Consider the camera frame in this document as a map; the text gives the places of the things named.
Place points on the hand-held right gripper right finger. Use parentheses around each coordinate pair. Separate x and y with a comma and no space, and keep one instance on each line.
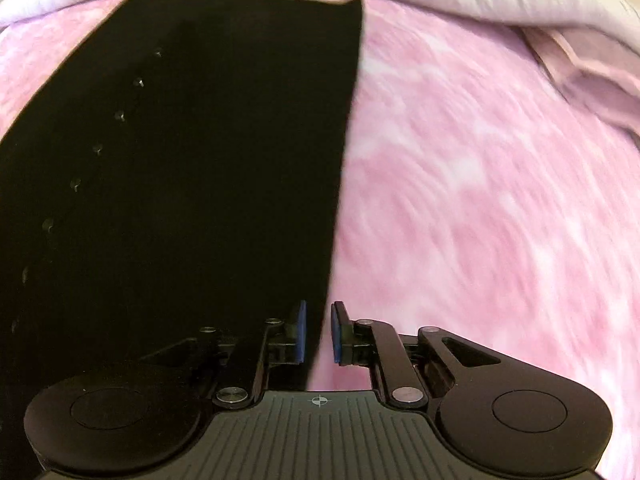
(336,332)

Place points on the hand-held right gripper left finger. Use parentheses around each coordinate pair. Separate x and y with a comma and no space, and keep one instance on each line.
(300,330)

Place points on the black garment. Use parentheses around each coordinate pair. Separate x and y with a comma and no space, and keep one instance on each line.
(200,160)

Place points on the pink floral blanket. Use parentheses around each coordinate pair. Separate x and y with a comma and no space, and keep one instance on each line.
(475,200)

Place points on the purple pillow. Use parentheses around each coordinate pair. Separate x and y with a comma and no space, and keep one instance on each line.
(595,80)

